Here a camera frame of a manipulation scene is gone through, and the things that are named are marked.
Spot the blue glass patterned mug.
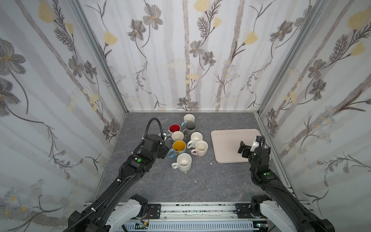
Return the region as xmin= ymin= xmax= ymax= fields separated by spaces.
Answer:
xmin=167 ymin=141 xmax=186 ymax=158

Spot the light grey mug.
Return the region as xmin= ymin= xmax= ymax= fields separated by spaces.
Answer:
xmin=171 ymin=131 xmax=184 ymax=142

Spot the white mug red inside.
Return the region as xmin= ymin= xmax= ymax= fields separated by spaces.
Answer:
xmin=168 ymin=124 xmax=181 ymax=134

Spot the cream round mug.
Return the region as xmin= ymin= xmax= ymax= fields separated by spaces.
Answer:
xmin=172 ymin=153 xmax=192 ymax=172

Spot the beige plastic tray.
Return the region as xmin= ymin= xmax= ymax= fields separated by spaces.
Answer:
xmin=211 ymin=129 xmax=261 ymax=163

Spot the dark grey mug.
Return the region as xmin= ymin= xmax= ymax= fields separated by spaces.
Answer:
xmin=182 ymin=122 xmax=197 ymax=139

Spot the light blue mug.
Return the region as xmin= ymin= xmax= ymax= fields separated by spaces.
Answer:
xmin=181 ymin=114 xmax=195 ymax=128

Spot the pink mug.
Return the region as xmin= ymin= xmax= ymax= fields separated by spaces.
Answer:
xmin=191 ymin=141 xmax=209 ymax=157

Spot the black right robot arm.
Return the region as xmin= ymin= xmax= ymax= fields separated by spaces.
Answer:
xmin=238 ymin=136 xmax=335 ymax=232

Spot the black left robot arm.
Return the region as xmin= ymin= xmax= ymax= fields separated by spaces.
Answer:
xmin=64 ymin=133 xmax=170 ymax=232

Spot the left corner aluminium profile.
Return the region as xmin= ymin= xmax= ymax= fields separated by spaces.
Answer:
xmin=69 ymin=0 xmax=129 ymax=115

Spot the corner aluminium profile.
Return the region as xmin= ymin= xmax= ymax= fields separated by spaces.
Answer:
xmin=69 ymin=0 xmax=129 ymax=115
xmin=257 ymin=1 xmax=328 ymax=116

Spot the right corner aluminium profile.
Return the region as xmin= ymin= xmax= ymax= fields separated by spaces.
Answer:
xmin=257 ymin=1 xmax=328 ymax=116

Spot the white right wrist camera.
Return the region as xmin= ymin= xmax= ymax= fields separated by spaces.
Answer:
xmin=250 ymin=136 xmax=264 ymax=152

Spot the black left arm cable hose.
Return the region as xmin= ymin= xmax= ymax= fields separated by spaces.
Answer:
xmin=143 ymin=117 xmax=164 ymax=140

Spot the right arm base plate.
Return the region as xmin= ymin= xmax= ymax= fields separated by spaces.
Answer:
xmin=235 ymin=203 xmax=261 ymax=219

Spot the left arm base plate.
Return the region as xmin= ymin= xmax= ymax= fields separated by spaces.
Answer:
xmin=145 ymin=204 xmax=161 ymax=219

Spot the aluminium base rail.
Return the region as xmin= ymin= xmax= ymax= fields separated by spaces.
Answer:
xmin=76 ymin=201 xmax=315 ymax=222

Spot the white vented cable duct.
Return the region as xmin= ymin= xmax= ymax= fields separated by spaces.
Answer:
xmin=115 ymin=221 xmax=259 ymax=232

